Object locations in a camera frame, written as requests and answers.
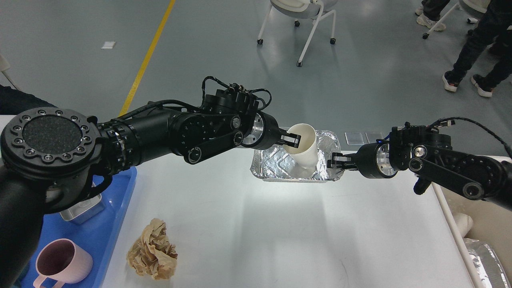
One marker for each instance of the white chair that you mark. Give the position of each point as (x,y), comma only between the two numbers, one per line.
(473,8)
(316,10)

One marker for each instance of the white chair centre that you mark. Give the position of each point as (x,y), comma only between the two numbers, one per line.
(316,10)

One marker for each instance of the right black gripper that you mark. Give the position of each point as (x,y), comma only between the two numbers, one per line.
(371,160)

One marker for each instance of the floor outlet cover left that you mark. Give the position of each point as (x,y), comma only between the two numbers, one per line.
(354,138)

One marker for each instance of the white paper cup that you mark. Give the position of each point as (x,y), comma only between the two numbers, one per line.
(306,154)

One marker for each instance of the stainless steel rectangular container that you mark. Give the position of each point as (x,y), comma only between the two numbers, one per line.
(83,211)

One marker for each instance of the floor outlet cover right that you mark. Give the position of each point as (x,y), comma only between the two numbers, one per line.
(374,137)

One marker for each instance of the brown paper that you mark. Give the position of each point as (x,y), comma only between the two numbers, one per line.
(152,253)

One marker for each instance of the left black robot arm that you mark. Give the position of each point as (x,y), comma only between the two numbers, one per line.
(54,158)

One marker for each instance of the pink mug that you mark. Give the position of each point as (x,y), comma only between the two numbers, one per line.
(64,261)

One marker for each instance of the white cup in bin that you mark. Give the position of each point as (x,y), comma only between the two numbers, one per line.
(464,223)

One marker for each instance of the seated person's feet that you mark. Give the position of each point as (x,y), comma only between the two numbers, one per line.
(428,13)

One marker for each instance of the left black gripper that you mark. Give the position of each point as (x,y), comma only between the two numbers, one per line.
(266,133)

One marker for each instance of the white chair right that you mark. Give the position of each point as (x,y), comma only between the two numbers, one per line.
(473,8)

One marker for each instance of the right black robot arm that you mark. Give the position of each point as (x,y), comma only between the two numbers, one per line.
(429,154)

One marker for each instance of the beige plastic bin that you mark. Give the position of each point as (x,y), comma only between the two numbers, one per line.
(490,223)

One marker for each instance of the blue plastic tray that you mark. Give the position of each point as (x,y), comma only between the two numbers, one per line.
(97,235)

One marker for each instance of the walking person's legs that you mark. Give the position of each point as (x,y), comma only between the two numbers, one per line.
(495,21)

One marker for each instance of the aluminium foil tray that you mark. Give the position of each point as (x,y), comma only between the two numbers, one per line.
(276,165)

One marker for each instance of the white floor label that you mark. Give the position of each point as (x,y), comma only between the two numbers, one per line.
(108,45)

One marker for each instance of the person in dark jeans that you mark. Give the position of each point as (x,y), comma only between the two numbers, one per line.
(14,102)

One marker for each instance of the floor outlet cover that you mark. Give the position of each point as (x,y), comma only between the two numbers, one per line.
(374,137)
(354,138)

